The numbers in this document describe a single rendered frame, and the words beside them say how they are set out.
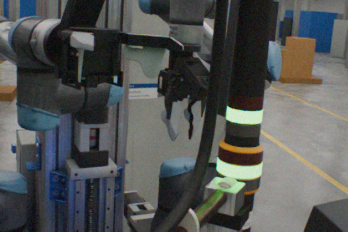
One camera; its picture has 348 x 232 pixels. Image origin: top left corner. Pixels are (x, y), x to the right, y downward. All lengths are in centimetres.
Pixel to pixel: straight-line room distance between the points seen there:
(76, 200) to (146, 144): 119
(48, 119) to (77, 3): 24
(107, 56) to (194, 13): 37
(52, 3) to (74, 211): 59
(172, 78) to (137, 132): 147
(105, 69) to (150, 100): 180
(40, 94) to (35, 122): 5
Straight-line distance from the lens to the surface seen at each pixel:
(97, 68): 63
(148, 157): 252
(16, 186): 121
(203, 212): 36
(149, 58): 63
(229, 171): 44
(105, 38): 63
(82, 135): 130
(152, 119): 247
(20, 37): 79
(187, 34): 97
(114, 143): 143
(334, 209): 121
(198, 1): 98
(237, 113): 43
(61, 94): 81
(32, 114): 80
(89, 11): 67
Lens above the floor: 170
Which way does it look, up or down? 11 degrees down
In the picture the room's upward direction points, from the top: 4 degrees clockwise
